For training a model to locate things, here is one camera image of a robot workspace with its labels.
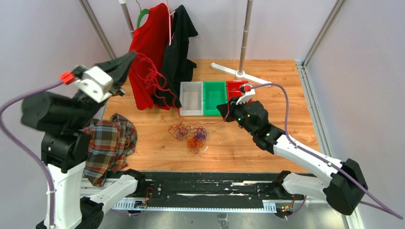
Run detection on white clothes rack stand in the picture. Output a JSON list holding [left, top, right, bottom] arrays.
[[210, 0, 270, 84]]

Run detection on red plastic bin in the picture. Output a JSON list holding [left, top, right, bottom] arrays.
[[226, 81, 252, 101]]

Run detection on white plastic bin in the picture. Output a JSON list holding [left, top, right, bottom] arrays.
[[180, 82, 203, 116]]

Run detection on pink hanger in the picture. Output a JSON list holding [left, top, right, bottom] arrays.
[[166, 0, 176, 46]]

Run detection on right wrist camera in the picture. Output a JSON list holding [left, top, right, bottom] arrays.
[[235, 89, 256, 105]]

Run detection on red shirt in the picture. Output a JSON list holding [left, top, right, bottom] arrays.
[[128, 3, 169, 110]]

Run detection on tangled wire bundle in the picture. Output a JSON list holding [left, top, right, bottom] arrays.
[[168, 122, 209, 155]]

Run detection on green plastic bin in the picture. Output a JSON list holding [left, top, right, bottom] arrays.
[[203, 81, 227, 116]]

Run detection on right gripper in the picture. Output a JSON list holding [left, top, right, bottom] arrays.
[[216, 96, 256, 136]]

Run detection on plaid shirt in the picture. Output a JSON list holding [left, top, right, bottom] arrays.
[[83, 113, 138, 187]]

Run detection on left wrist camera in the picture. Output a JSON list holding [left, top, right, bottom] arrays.
[[74, 66, 114, 103]]

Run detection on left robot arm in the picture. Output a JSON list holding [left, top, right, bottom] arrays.
[[21, 51, 146, 229]]

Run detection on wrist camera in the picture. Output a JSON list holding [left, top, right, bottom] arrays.
[[74, 66, 114, 103], [235, 89, 256, 105]]

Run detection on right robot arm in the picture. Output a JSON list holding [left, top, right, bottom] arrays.
[[216, 97, 368, 215]]

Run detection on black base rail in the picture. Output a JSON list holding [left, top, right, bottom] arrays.
[[107, 171, 320, 210]]

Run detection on green hanger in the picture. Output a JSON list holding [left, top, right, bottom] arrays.
[[137, 9, 149, 29]]

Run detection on red wire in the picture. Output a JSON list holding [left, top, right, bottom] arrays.
[[135, 52, 229, 126]]

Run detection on black shirt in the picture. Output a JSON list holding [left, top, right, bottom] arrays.
[[152, 5, 198, 110]]

